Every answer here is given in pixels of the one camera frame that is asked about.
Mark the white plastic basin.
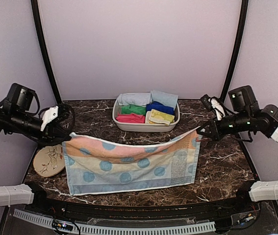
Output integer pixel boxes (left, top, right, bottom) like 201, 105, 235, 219
112, 90, 180, 132

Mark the white slotted cable duct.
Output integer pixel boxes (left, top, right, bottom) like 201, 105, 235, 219
13, 209, 216, 235

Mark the black frame post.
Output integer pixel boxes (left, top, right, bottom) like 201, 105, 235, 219
30, 0, 62, 104
220, 0, 249, 102

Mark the dark blue rolled towel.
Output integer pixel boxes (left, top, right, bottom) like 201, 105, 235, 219
146, 101, 175, 115

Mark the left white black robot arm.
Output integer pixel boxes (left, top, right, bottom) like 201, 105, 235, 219
0, 83, 76, 213

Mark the yellow white rolled towel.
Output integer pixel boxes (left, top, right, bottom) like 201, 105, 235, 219
145, 109, 175, 126

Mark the pink folded towel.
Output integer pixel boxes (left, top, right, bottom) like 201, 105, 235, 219
116, 113, 145, 123

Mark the rolled light blue towel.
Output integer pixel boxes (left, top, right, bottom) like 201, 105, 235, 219
151, 90, 178, 108

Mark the left black frame post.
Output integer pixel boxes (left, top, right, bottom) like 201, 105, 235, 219
30, 0, 62, 104

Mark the green folded towel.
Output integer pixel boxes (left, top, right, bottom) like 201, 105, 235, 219
120, 105, 146, 116

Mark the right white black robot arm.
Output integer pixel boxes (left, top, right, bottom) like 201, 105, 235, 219
196, 85, 278, 212

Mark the round bird painted plate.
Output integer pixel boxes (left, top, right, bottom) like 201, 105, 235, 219
33, 144, 65, 178

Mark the blue patterned cartoon towel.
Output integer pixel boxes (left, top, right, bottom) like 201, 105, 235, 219
62, 129, 202, 196

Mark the right black frame post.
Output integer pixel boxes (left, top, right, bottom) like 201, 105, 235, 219
220, 0, 249, 102

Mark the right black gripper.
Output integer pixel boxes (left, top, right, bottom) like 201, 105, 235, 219
197, 110, 252, 141

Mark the black front rail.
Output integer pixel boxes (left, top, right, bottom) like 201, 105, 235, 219
25, 197, 262, 221

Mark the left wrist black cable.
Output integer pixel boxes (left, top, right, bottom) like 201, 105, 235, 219
37, 104, 76, 145

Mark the large light blue towel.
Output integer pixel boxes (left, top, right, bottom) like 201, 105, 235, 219
117, 93, 152, 106

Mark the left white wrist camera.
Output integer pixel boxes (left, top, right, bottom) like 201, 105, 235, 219
40, 106, 59, 132

